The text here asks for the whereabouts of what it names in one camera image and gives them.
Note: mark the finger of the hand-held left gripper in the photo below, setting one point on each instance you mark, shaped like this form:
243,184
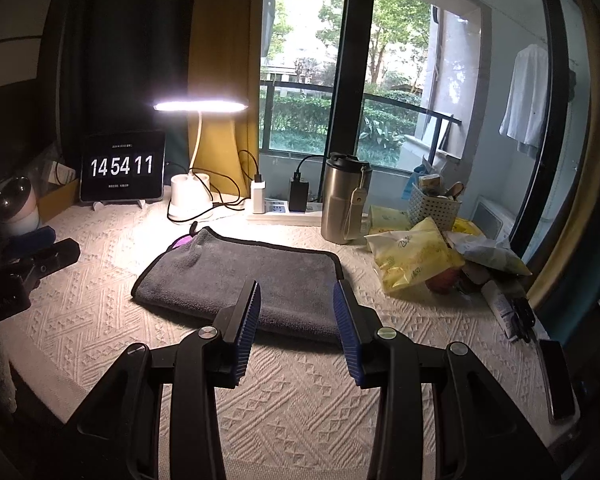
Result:
30,241
55,257

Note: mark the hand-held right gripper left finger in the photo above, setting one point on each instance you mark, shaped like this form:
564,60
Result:
245,335

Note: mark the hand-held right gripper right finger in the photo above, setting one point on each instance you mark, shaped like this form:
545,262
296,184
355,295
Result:
349,335

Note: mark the grey towel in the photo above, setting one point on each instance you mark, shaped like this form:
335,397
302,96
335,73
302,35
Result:
250,266

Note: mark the pink and white round device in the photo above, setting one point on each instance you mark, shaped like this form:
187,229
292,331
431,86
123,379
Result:
17,205

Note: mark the cardboard box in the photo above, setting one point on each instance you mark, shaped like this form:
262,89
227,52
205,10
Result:
57,200

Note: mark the white tablet stand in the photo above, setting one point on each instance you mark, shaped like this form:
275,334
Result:
97,204

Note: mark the small white box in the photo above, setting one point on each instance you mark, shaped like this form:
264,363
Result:
64,172

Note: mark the cream textured table cloth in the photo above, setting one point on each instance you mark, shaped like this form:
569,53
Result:
290,410

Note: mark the yellow snack packet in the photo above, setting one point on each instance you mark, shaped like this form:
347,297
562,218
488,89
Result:
412,255

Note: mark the purple cloth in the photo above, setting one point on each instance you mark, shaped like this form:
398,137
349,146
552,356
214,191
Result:
180,243

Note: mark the black tablet clock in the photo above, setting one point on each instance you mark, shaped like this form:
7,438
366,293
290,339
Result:
122,166

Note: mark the white power strip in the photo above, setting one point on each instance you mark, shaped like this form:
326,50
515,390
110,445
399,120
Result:
280,219

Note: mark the yellow tissue pack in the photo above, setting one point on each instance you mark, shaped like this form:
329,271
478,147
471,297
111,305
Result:
389,217

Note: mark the beige hanging tag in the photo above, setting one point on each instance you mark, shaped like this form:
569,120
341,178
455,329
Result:
357,205

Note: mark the steel travel tumbler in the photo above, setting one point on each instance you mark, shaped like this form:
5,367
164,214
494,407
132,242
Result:
337,200

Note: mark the white charger plug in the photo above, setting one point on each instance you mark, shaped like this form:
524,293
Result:
257,194

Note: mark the black charger plug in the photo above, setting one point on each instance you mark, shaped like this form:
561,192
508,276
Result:
298,195

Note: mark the white desk lamp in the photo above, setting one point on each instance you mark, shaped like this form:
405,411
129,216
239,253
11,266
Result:
192,192

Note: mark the white woven basket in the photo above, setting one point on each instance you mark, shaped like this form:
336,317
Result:
434,207

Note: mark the white tube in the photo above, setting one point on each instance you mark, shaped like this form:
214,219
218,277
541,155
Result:
499,305

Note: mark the white and yellow bag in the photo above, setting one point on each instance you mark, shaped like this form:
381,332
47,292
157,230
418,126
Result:
489,255

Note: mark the small printed packet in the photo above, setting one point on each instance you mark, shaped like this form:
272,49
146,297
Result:
428,182

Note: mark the black clip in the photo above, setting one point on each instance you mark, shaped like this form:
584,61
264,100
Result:
523,317

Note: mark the white appliance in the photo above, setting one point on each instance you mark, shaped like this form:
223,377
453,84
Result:
494,217

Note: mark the black smartphone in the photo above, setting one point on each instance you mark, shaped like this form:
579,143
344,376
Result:
557,380

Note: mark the dark green curtain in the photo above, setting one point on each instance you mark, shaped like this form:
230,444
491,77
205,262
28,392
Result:
130,50

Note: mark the black balcony railing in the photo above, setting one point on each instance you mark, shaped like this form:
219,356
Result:
300,85

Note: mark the yellow curtain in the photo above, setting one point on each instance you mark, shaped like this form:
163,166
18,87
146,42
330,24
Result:
220,50

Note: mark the white hanging shirt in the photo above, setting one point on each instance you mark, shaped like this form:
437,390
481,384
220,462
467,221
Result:
527,95

